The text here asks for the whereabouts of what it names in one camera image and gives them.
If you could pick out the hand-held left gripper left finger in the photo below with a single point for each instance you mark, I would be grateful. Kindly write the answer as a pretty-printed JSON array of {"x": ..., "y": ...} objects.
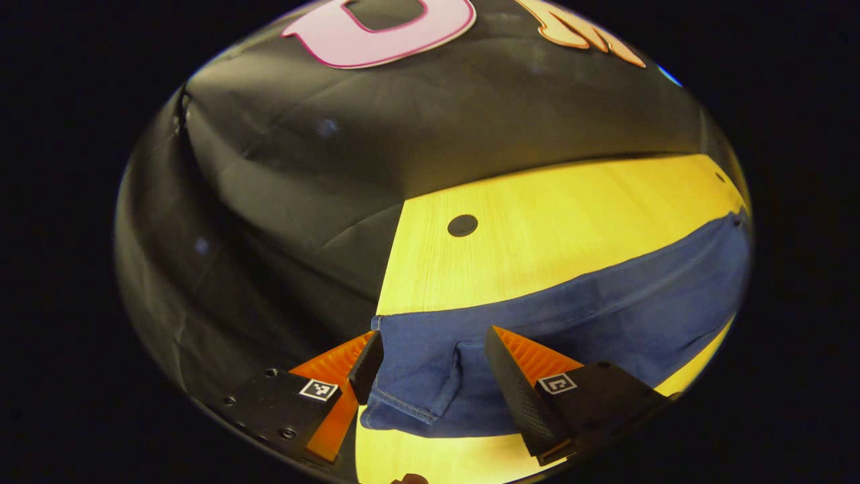
[{"x": 366, "y": 370}]

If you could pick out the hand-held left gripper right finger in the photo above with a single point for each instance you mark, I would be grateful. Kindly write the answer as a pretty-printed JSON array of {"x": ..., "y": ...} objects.
[{"x": 517, "y": 396}]

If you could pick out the blue denim jeans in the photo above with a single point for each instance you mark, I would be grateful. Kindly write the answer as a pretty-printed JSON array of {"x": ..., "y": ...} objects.
[{"x": 605, "y": 316}]

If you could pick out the black backdrop cloth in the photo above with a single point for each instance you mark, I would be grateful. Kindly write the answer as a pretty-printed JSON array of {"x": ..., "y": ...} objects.
[{"x": 302, "y": 168}]

